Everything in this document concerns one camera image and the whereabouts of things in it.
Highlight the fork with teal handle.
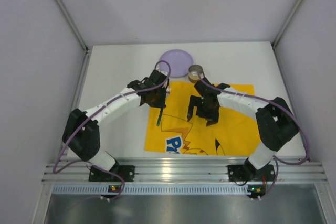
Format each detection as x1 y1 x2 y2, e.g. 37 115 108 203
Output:
156 86 171 126

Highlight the yellow Pikachu cloth placemat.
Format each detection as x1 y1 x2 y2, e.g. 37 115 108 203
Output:
144 81 261 156

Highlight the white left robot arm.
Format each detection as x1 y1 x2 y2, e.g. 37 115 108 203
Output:
78 72 203 159

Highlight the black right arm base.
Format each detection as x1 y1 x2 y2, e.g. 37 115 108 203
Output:
227 164 276 185

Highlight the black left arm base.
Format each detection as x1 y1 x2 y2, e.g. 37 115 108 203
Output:
88 165 135 182

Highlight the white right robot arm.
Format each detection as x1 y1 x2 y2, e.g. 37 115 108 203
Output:
187 77 299 172

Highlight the metal cup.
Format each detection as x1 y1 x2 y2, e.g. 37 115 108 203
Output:
188 64 203 83

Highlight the purple plastic plate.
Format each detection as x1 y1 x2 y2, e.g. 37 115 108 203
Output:
159 49 194 78

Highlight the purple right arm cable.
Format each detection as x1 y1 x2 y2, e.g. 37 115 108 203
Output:
198 73 311 200

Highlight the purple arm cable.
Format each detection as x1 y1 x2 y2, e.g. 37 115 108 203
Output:
53 60 173 200
198 73 311 200

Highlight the aluminium mounting rail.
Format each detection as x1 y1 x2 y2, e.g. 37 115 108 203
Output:
41 156 328 184

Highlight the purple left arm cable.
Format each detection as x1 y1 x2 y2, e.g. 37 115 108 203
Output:
53 60 173 200

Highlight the perforated cable duct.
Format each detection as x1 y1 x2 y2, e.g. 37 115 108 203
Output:
52 184 266 196

